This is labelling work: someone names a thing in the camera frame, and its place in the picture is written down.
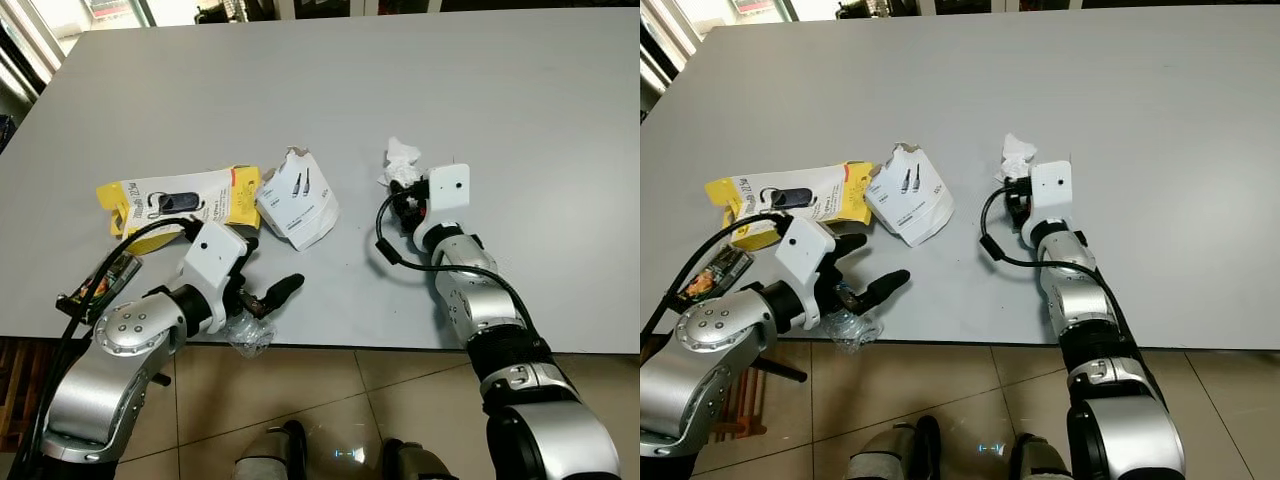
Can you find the white tissue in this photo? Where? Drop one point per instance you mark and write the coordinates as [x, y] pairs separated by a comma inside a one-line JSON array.
[[1018, 152], [402, 158]]

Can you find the clear plastic wrap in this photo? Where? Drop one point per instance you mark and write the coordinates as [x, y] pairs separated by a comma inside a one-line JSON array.
[[855, 335], [248, 335]]

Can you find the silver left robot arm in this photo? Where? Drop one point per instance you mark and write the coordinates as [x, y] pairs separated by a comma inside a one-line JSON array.
[[100, 380], [690, 375]]

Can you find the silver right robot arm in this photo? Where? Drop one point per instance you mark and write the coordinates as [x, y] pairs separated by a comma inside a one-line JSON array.
[[1085, 300], [495, 310]]

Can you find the yellow product package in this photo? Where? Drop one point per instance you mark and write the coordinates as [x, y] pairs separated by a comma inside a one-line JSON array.
[[790, 190], [180, 195]]

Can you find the dark snack wrapper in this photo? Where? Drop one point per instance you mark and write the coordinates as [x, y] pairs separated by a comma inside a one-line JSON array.
[[105, 280], [715, 275]]

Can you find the brown wooden chair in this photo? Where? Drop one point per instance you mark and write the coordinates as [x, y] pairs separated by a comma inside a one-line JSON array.
[[15, 390], [760, 400]]

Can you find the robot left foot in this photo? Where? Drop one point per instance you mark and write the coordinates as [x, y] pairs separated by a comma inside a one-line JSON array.
[[890, 455], [270, 455]]

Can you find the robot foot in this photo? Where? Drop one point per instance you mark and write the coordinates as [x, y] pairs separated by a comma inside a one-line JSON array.
[[420, 462], [270, 455], [890, 455], [1040, 460]]

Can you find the black chair backrest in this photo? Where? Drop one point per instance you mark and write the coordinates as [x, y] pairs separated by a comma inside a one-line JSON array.
[[875, 10], [235, 13]]

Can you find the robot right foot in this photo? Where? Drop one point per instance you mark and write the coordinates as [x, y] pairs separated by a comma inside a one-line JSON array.
[[420, 462], [1040, 460]]

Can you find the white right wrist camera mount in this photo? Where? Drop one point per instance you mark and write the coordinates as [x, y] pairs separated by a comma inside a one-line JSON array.
[[1050, 185], [447, 190]]

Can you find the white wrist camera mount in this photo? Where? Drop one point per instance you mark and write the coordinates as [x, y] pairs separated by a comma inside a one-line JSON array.
[[215, 260], [447, 190], [800, 255], [1050, 185]]

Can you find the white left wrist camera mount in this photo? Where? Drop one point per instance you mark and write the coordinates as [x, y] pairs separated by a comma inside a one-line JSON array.
[[800, 255], [215, 260]]

